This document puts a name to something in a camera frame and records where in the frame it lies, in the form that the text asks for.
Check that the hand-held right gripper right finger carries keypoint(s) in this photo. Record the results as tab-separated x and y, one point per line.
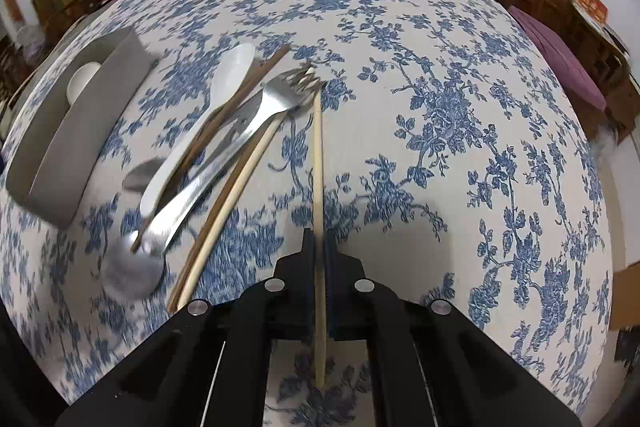
331	287

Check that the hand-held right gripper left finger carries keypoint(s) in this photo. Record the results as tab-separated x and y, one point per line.
309	287

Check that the brown wooden chopstick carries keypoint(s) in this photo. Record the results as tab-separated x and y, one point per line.
175	299
270	64

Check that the metal fork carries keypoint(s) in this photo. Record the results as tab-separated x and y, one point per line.
280	94

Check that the white spoon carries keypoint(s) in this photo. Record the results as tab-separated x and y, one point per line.
235	72
82	79

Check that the grey utensil holder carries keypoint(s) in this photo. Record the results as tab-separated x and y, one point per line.
100	107

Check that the blue floral tablecloth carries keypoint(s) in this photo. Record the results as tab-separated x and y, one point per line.
425	57

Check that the purple under tablecloth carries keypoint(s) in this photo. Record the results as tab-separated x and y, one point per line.
555	57

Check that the red printed box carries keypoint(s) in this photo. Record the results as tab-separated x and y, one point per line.
591	2

